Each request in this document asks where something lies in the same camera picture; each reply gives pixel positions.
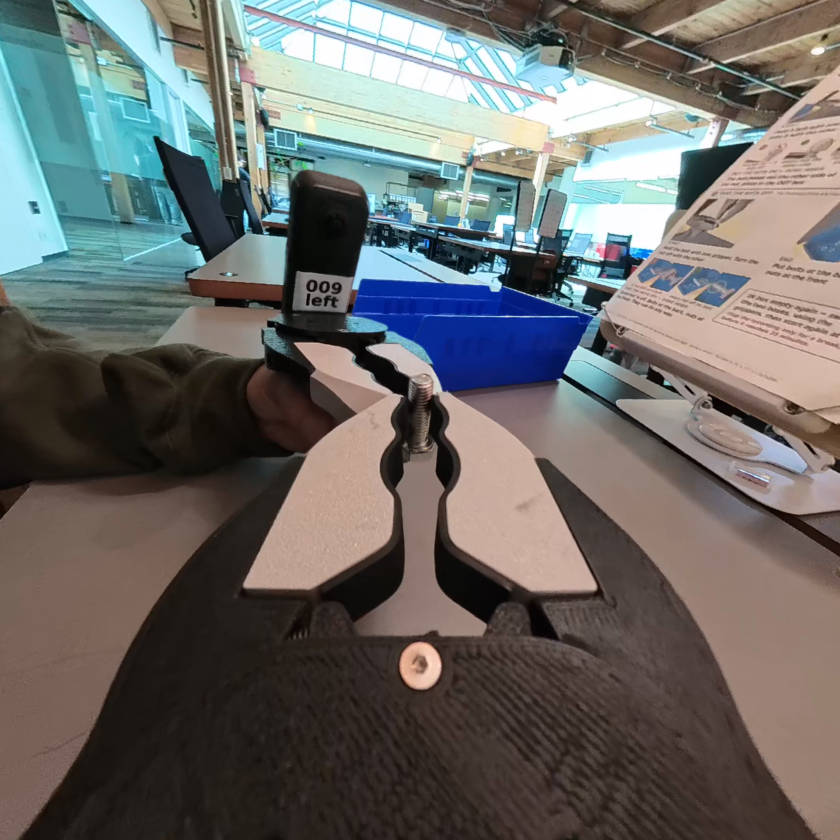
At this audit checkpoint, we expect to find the ceiling projector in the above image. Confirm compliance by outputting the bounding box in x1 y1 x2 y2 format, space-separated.
514 44 578 88

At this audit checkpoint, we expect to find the black mesh office chair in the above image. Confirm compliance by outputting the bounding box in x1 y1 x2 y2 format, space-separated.
153 136 238 265

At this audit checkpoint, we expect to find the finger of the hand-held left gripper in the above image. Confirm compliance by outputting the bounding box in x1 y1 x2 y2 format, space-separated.
357 343 435 395
294 340 396 422

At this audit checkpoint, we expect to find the person's left forearm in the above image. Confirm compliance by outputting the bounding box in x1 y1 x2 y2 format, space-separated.
0 304 265 491

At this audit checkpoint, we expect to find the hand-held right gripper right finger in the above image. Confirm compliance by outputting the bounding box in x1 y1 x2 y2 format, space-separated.
433 392 599 619

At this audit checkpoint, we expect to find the blue plastic bin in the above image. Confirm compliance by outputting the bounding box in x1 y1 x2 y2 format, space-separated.
353 278 595 393

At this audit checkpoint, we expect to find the printed instruction sheet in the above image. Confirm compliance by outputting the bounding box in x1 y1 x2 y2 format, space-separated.
604 82 840 411

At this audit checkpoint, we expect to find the steel hex bolt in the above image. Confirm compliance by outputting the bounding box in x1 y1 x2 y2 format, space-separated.
402 372 437 458

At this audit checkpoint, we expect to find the white document stand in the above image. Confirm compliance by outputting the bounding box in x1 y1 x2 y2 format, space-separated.
600 308 840 516

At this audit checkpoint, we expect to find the person's left hand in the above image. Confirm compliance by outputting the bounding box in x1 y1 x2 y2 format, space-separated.
247 364 337 455

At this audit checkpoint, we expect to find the red and black office chair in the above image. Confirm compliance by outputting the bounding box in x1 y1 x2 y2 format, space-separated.
602 232 635 281

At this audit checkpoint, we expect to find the grey desk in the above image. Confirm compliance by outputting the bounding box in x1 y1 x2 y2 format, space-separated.
0 305 840 840

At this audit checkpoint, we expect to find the wood-edged white table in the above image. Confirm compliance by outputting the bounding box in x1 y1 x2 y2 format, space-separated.
187 231 501 308

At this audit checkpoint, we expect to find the black monitor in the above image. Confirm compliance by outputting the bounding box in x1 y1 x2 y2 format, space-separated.
676 141 756 212

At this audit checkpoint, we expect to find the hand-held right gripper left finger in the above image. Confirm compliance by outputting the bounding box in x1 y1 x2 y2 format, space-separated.
243 394 406 619

